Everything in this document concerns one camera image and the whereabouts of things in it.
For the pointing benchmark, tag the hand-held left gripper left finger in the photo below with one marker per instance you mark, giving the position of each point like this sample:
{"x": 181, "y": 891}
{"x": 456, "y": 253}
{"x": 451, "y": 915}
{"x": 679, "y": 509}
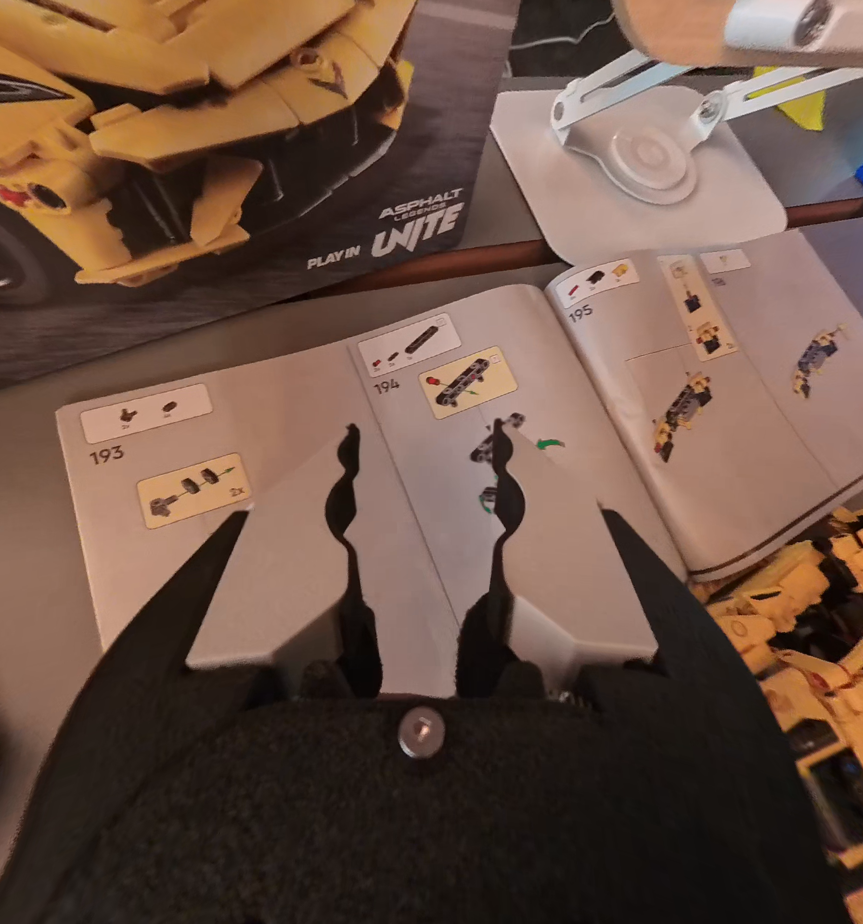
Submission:
{"x": 272, "y": 577}

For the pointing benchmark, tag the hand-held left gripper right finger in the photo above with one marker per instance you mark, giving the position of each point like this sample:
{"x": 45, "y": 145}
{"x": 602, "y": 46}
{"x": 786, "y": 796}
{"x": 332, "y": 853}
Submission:
{"x": 575, "y": 577}

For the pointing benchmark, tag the yellow toy brick car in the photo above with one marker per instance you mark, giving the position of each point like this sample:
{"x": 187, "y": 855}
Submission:
{"x": 799, "y": 635}

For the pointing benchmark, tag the grey desk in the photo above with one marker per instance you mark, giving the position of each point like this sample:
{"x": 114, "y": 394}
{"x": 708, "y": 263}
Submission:
{"x": 12, "y": 505}

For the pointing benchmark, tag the open instruction booklet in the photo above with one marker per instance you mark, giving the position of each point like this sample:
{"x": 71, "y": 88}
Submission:
{"x": 294, "y": 404}

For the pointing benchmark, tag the white board stand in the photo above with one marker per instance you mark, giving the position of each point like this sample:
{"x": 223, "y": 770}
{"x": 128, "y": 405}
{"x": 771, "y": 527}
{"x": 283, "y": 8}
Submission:
{"x": 547, "y": 166}

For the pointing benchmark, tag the toy car set box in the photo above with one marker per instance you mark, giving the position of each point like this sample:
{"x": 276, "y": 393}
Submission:
{"x": 431, "y": 108}

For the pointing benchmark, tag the yellow sticky note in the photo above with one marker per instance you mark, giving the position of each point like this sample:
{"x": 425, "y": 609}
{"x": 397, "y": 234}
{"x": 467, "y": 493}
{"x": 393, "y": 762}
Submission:
{"x": 807, "y": 101}

